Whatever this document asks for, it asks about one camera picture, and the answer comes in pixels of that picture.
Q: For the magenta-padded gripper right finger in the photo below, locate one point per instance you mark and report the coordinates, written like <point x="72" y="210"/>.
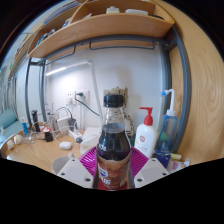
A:
<point x="150" y="171"/>

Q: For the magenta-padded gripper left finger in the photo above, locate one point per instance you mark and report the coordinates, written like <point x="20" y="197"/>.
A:
<point x="75" y="171"/>

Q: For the dark cola bottle black cap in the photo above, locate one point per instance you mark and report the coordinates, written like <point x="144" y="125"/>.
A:
<point x="113" y="146"/>

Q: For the blue box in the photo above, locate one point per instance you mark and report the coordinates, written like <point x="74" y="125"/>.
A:
<point x="162" y="157"/>

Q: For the white earbud case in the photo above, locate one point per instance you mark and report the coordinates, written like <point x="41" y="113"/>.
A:
<point x="65" y="145"/>

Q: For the white lotion bottle red pump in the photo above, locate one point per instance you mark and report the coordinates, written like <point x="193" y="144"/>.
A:
<point x="145" y="140"/>

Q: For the white box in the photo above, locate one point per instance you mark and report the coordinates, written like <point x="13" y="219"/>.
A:
<point x="90" y="136"/>

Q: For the small black object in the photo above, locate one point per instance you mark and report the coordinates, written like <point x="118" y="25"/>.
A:
<point x="48" y="136"/>

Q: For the blue bottle white spout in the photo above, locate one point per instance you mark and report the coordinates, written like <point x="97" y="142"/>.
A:
<point x="167" y="130"/>

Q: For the white power adapter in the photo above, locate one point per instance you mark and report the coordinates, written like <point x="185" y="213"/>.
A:
<point x="63" y="121"/>

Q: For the black electric trimmer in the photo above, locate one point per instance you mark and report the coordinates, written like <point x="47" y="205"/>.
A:
<point x="35" y="120"/>

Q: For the blue tube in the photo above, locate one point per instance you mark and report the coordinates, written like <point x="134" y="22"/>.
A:
<point x="24" y="126"/>

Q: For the teal cushion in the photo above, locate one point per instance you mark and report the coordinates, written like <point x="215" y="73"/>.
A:
<point x="8" y="121"/>

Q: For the wooden wardrobe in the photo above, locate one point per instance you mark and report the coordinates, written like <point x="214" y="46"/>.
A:
<point x="206" y="83"/>

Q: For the wooden shelf unit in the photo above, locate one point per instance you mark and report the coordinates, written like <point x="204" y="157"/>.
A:
<point x="100" y="26"/>

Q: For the white wall socket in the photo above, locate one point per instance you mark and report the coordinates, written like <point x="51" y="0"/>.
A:
<point x="81" y="95"/>

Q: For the grey metal frame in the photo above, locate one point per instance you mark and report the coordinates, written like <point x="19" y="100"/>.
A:
<point x="181" y="83"/>

